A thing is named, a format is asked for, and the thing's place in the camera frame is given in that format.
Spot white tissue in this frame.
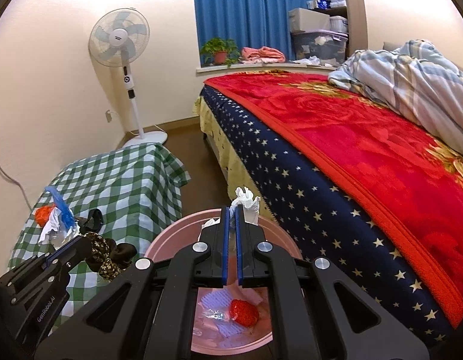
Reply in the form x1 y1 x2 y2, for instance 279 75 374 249
228 187 261 241

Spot blue plastic bag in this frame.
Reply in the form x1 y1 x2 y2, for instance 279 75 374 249
44 186 75 230

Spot white paper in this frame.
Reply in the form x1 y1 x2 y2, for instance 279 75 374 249
38 207 79 250

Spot orange plastic bag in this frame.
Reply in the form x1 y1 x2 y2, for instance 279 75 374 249
34 205 55 228

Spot red plastic bag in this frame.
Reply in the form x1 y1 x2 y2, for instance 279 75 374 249
229 299 260 328

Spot clear plastic bag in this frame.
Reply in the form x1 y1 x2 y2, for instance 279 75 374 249
202 309 231 323

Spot pink trash bin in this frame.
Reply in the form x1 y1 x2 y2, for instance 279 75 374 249
144 209 304 355

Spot yellow bed skirt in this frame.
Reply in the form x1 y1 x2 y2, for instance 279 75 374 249
193 95 262 201

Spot green checkered tablecloth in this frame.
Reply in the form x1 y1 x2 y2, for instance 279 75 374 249
8 144 191 332

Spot navy star bedsheet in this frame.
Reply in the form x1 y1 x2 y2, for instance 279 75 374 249
196 86 453 347

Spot potted green plant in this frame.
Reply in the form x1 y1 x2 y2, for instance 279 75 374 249
200 37 240 66

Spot pink folded clothes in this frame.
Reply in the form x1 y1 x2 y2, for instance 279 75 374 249
241 46 286 63

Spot red floral blanket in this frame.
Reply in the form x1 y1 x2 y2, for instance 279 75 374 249
203 71 463 328

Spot grey cardboard box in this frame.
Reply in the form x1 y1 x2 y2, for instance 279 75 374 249
288 8 331 33

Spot blue curtain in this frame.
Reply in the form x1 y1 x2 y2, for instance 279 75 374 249
194 0 310 59

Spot white standing fan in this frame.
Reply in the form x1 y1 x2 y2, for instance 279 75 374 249
88 8 168 147

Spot small clear storage box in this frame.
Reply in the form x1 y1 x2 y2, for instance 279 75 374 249
330 16 349 33

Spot plaid blue grey duvet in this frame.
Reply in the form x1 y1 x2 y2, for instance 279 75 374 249
327 39 463 156

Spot wooden bookshelf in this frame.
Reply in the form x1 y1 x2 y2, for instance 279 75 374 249
311 0 369 59

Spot grey wall cable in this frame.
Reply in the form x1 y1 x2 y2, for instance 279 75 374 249
0 145 32 211

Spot white wall outlet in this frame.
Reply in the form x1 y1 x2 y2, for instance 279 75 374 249
106 110 113 123

